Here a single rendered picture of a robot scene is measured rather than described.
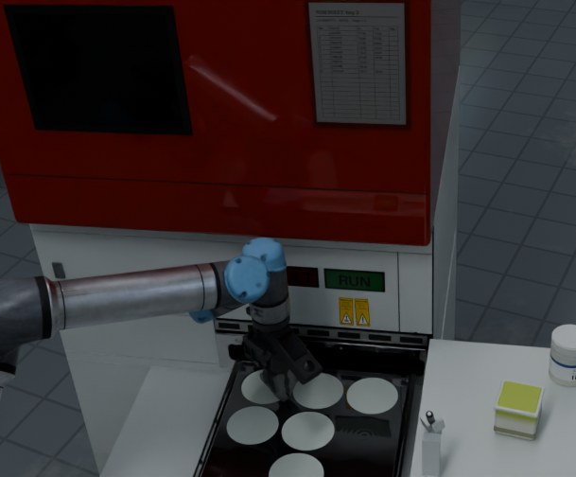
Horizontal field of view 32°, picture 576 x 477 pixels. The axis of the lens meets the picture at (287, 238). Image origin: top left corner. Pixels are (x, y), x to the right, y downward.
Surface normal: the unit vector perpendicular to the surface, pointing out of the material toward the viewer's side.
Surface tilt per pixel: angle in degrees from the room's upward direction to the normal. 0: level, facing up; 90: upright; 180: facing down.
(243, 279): 49
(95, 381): 90
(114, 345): 90
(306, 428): 0
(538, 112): 0
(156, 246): 90
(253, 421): 0
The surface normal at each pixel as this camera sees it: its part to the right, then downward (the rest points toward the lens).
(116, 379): -0.21, 0.58
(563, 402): -0.08, -0.81
